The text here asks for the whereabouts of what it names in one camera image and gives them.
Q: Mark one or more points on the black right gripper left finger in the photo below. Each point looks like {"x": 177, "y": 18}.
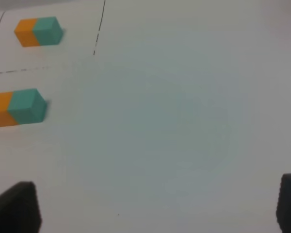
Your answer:
{"x": 19, "y": 209}

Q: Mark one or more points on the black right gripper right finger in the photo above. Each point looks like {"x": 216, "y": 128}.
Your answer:
{"x": 283, "y": 210}

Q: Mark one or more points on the template orange cube block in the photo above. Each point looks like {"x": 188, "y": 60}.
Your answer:
{"x": 24, "y": 32}

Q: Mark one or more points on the template teal cube block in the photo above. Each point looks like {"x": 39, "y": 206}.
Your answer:
{"x": 48, "y": 31}

